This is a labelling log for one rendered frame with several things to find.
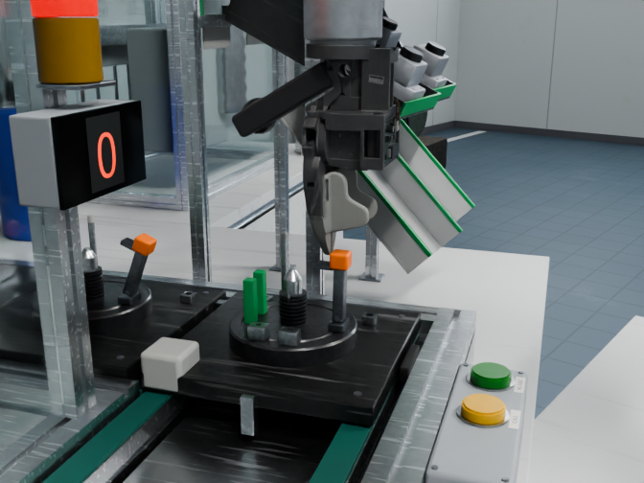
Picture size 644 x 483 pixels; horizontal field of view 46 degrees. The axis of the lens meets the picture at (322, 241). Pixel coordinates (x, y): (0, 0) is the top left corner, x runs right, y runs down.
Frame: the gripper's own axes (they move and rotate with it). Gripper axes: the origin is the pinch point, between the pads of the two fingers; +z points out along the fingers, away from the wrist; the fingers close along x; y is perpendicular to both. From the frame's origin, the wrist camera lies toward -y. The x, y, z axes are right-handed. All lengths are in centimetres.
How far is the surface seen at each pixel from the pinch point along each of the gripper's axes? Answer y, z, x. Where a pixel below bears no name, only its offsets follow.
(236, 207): -51, 23, 92
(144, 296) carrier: -22.9, 9.5, 2.0
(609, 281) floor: 53, 109, 321
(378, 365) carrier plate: 7.1, 11.5, -3.5
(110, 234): -67, 23, 63
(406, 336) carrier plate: 8.5, 11.5, 4.4
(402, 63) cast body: 3.3, -16.8, 22.9
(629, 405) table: 33.5, 22.6, 17.2
